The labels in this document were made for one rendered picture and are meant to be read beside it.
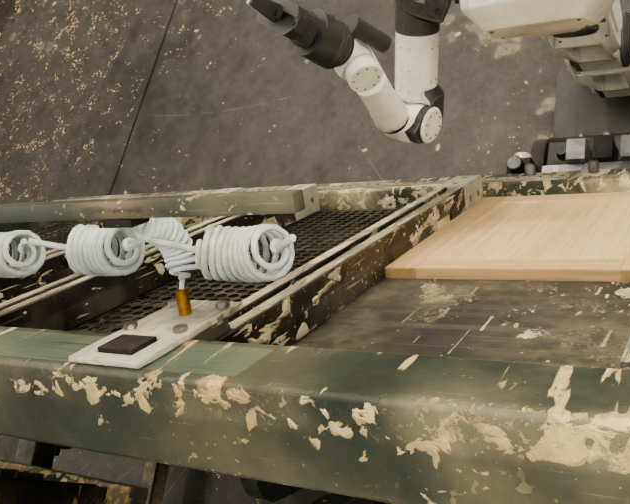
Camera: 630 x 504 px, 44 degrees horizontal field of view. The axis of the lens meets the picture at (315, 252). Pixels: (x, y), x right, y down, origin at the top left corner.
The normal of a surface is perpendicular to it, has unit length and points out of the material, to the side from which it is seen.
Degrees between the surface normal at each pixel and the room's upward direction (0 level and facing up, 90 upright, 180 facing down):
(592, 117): 0
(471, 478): 33
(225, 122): 0
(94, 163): 0
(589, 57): 26
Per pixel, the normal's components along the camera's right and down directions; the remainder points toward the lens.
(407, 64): -0.65, 0.44
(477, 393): -0.14, -0.96
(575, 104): -0.48, -0.29
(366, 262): 0.87, 0.00
